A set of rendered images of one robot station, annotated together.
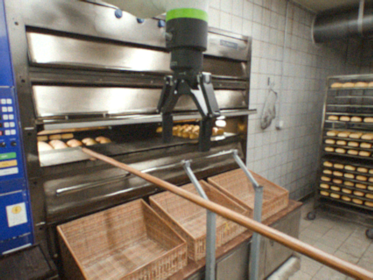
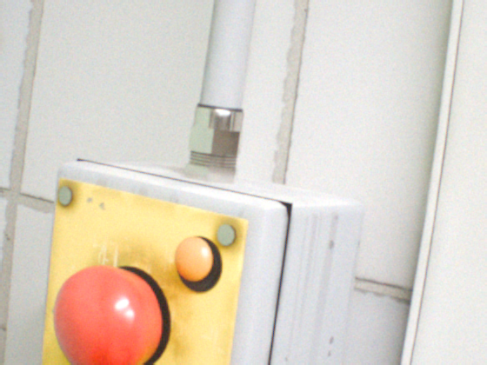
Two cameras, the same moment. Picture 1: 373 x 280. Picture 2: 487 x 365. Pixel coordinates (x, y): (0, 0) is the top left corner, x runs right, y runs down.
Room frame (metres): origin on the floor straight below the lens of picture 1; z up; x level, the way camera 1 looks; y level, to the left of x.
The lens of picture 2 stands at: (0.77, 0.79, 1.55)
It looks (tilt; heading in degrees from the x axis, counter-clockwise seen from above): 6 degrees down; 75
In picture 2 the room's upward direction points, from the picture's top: 8 degrees clockwise
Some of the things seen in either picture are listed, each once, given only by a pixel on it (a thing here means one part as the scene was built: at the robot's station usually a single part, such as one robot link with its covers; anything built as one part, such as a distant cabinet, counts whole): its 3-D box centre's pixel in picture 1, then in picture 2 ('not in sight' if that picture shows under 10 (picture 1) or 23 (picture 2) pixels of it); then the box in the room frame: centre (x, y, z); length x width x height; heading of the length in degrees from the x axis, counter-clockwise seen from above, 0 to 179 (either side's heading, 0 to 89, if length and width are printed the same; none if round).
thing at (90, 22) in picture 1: (169, 34); not in sight; (1.90, 0.12, 1.99); 1.80 x 0.08 x 0.21; 132
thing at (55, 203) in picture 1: (173, 166); not in sight; (1.88, 0.10, 1.02); 1.79 x 0.11 x 0.19; 132
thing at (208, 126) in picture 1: (211, 124); not in sight; (0.52, -0.05, 1.50); 0.03 x 0.01 x 0.05; 41
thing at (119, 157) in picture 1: (171, 148); not in sight; (1.90, 0.12, 1.16); 1.80 x 0.06 x 0.04; 132
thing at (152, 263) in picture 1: (123, 246); not in sight; (1.29, 0.36, 0.72); 0.56 x 0.49 x 0.28; 133
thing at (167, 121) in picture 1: (167, 129); not in sight; (0.63, 0.05, 1.48); 0.03 x 0.01 x 0.07; 131
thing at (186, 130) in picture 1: (190, 130); not in sight; (2.60, -0.04, 1.21); 0.61 x 0.48 x 0.06; 42
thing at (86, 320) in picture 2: not in sight; (112, 321); (0.82, 1.16, 1.46); 0.04 x 0.04 x 0.04; 42
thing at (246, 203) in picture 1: (247, 192); not in sight; (2.10, -0.55, 0.72); 0.56 x 0.49 x 0.28; 132
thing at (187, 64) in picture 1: (185, 73); not in sight; (0.58, 0.00, 1.61); 0.08 x 0.07 x 0.09; 41
